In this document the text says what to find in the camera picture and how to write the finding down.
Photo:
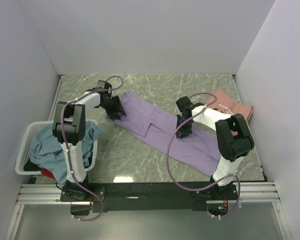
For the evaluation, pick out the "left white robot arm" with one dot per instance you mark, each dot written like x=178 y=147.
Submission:
x=69 y=127

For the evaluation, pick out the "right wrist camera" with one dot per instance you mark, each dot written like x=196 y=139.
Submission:
x=185 y=103

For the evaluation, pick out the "red garment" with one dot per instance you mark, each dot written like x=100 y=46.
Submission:
x=47 y=173

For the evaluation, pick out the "purple t shirt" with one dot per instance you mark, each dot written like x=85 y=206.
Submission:
x=155 y=127

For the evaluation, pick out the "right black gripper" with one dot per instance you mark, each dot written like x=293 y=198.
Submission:
x=183 y=124

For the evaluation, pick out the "folded pink t shirt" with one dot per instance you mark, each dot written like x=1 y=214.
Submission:
x=227 y=105

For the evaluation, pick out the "aluminium rail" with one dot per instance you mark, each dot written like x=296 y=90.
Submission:
x=48 y=194

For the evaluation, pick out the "light blue t shirt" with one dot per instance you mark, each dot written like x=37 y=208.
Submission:
x=47 y=153

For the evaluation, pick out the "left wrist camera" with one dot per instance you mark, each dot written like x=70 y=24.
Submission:
x=103 y=85

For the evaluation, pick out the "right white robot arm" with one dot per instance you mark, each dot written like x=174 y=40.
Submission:
x=234 y=139

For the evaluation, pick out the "white laundry basket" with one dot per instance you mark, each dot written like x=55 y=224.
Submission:
x=23 y=154

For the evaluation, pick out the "black garment in basket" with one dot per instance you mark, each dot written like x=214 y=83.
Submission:
x=31 y=167

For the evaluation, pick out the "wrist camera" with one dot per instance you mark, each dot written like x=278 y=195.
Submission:
x=103 y=85
x=185 y=103

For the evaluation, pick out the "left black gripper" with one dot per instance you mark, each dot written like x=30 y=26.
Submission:
x=118 y=107

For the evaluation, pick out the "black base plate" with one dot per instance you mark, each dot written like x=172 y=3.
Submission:
x=144 y=196

